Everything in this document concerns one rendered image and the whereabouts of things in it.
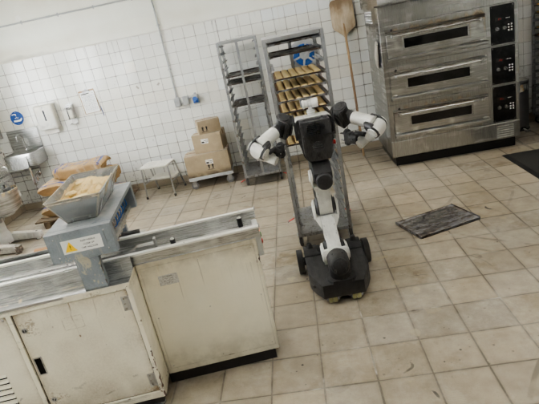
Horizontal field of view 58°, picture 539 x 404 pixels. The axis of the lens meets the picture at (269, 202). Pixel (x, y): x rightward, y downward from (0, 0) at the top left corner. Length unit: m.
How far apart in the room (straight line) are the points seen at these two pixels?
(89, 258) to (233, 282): 0.81
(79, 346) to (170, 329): 0.50
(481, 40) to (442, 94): 0.69
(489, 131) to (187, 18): 4.04
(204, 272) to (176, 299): 0.24
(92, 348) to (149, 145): 4.71
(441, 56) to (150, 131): 3.95
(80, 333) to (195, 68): 4.72
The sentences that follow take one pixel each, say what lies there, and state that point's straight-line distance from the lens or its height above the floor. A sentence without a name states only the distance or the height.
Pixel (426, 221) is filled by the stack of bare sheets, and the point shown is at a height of 0.02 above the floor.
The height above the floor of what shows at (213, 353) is 0.15.
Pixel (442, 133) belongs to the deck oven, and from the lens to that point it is 6.23.
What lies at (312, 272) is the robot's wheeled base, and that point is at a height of 0.17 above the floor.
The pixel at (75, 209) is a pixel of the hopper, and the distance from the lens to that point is 2.67.
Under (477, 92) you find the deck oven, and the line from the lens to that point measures 6.26.
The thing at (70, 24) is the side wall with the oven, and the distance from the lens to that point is 7.35.
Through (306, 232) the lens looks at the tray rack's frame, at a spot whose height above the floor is 0.15.
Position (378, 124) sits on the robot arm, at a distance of 3.30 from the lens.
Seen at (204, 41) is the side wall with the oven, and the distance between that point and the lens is 6.88.
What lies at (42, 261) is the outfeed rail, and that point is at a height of 0.87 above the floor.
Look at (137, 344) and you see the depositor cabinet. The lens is 2.87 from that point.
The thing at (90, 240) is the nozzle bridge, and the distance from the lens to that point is 2.60.
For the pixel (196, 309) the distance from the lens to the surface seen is 2.94.
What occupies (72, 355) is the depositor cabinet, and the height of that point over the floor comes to 0.48.
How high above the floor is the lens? 1.95
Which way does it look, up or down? 20 degrees down
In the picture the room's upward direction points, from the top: 12 degrees counter-clockwise
